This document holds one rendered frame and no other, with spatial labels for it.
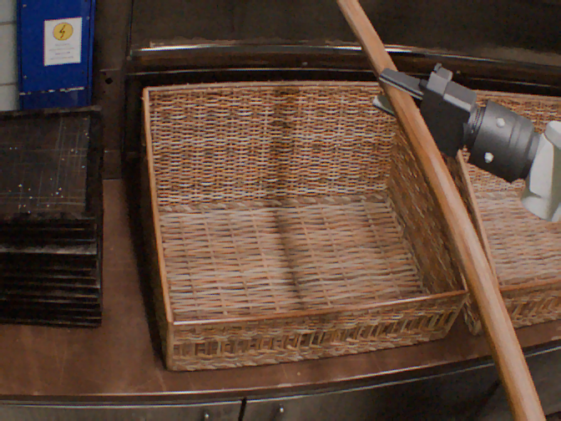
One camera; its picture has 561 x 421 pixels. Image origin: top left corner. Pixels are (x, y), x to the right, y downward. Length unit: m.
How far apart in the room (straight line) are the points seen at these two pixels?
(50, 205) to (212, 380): 0.43
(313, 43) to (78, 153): 0.51
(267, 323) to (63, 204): 0.39
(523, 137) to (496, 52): 0.75
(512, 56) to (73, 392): 1.18
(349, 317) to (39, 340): 0.57
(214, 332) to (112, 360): 0.22
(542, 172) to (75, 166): 0.75
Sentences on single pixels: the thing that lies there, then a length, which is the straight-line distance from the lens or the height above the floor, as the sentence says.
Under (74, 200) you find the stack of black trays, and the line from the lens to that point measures 1.18.
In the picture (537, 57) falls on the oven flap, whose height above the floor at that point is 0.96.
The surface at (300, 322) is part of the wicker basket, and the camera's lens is 1.25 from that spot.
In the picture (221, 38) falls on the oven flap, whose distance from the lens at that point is 1.41.
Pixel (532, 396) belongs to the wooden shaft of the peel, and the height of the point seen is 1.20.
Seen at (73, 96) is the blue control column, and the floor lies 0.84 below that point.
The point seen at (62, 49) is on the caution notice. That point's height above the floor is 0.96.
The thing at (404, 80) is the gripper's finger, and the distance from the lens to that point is 0.91.
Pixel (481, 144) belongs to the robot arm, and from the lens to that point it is 0.89.
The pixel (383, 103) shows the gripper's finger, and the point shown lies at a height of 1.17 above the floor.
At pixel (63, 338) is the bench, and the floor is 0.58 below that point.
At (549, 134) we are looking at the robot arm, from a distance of 0.91.
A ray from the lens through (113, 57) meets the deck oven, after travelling 1.43.
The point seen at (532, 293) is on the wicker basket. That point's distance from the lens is 1.47.
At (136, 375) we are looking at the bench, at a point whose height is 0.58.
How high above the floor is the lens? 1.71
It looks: 45 degrees down
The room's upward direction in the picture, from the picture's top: 12 degrees clockwise
